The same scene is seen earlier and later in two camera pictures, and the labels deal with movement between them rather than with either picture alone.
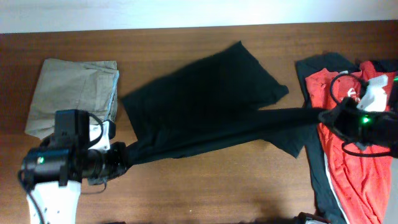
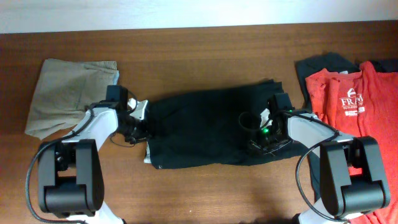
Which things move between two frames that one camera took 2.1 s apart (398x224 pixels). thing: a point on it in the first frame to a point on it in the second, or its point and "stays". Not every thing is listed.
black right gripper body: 354,125 to 266,139
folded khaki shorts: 87,86 stays
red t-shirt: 364,181 stays
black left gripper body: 104,163 to 134,129
